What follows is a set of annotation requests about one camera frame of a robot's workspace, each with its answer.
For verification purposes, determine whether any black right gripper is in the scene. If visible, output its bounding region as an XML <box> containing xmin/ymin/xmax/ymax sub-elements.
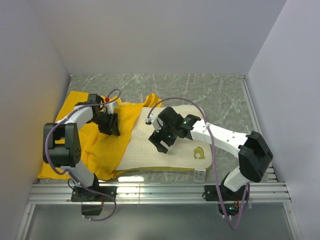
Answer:
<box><xmin>149</xmin><ymin>122</ymin><xmax>178</xmax><ymax>154</ymax></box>

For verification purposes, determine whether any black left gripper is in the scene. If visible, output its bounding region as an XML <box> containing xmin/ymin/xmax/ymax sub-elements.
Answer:
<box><xmin>90</xmin><ymin>111</ymin><xmax>120</xmax><ymax>136</ymax></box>

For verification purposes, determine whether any yellow printed pillowcase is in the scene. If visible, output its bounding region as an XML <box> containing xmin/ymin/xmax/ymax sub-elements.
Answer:
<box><xmin>37</xmin><ymin>90</ymin><xmax>163</xmax><ymax>181</ymax></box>

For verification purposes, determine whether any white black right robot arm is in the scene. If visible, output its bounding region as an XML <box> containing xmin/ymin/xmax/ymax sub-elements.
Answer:
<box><xmin>145</xmin><ymin>107</ymin><xmax>274</xmax><ymax>200</ymax></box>

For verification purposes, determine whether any cream dotted foam pillow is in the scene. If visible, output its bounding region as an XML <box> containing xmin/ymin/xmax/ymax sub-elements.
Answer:
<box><xmin>116</xmin><ymin>107</ymin><xmax>213</xmax><ymax>183</ymax></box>

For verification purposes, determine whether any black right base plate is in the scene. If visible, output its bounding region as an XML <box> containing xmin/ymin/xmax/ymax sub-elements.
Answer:
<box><xmin>202</xmin><ymin>185</ymin><xmax>245</xmax><ymax>218</ymax></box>

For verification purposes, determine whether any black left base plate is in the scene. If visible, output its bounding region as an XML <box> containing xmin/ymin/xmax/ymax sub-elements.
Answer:
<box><xmin>70</xmin><ymin>186</ymin><xmax>117</xmax><ymax>217</ymax></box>

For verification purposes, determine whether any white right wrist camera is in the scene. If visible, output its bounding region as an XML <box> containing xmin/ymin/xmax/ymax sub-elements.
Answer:
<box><xmin>145</xmin><ymin>113</ymin><xmax>164</xmax><ymax>133</ymax></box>

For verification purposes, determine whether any aluminium front mounting rail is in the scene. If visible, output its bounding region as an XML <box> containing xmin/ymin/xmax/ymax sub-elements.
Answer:
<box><xmin>27</xmin><ymin>182</ymin><xmax>291</xmax><ymax>205</ymax></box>

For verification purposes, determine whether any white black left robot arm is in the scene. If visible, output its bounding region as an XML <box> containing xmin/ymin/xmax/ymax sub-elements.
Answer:
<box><xmin>43</xmin><ymin>94</ymin><xmax>120</xmax><ymax>201</ymax></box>

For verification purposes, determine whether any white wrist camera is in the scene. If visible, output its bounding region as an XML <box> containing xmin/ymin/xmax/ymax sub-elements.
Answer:
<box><xmin>145</xmin><ymin>113</ymin><xmax>164</xmax><ymax>133</ymax></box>
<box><xmin>102</xmin><ymin>97</ymin><xmax>119</xmax><ymax>114</ymax></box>

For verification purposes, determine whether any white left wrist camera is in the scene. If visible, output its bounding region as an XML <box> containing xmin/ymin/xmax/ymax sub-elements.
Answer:
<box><xmin>102</xmin><ymin>97</ymin><xmax>119</xmax><ymax>114</ymax></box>

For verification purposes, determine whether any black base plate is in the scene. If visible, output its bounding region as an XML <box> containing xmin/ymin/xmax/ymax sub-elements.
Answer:
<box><xmin>70</xmin><ymin>186</ymin><xmax>117</xmax><ymax>217</ymax></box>
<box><xmin>202</xmin><ymin>185</ymin><xmax>245</xmax><ymax>218</ymax></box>

